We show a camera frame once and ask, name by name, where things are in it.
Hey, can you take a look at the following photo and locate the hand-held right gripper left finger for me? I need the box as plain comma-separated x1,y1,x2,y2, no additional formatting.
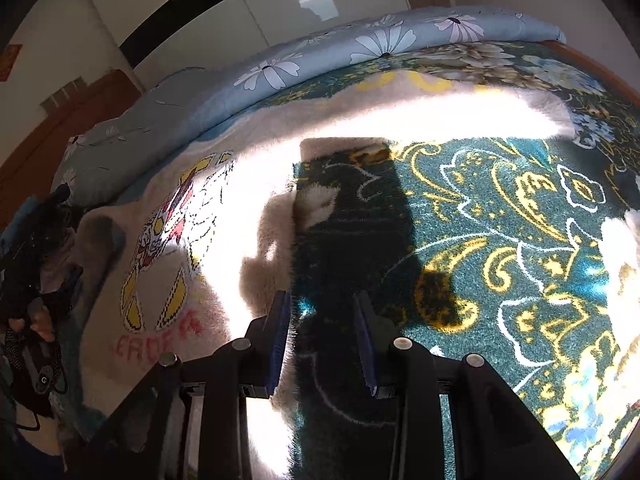
65,290,293,480

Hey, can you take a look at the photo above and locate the wooden bed headboard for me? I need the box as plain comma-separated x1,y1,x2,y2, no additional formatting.
0,67,144,203

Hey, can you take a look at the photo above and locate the person's left hand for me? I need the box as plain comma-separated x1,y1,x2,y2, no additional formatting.
7,301,57,343

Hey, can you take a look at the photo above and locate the teal gold patterned blanket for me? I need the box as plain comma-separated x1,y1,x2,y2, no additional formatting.
200,40,640,480

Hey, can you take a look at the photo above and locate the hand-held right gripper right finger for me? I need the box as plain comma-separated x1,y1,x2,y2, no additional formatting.
354,291,582,480

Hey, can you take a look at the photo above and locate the white wardrobe with black stripe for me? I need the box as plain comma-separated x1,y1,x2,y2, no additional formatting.
82,0,417,97

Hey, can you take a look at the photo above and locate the blue daisy print quilt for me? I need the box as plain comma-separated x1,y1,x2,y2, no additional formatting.
50,5,568,211

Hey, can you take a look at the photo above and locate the wooden bed frame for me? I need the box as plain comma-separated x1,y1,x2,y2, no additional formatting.
542,39,640,108

